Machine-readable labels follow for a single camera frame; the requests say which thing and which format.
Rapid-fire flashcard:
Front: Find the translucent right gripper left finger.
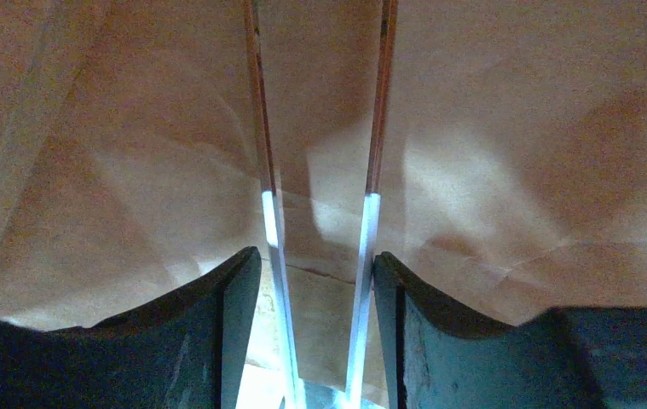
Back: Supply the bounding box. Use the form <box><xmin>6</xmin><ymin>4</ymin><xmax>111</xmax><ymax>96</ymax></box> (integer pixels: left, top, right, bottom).
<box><xmin>0</xmin><ymin>0</ymin><xmax>307</xmax><ymax>409</ymax></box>

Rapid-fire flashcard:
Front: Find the translucent right gripper right finger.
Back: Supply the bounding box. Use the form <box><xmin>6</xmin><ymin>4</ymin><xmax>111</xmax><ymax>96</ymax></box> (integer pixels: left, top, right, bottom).
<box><xmin>344</xmin><ymin>1</ymin><xmax>647</xmax><ymax>408</ymax></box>

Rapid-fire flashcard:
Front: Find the red paper bag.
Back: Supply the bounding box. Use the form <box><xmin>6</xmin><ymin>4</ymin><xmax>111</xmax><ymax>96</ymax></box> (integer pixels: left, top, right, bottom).
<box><xmin>0</xmin><ymin>1</ymin><xmax>647</xmax><ymax>387</ymax></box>

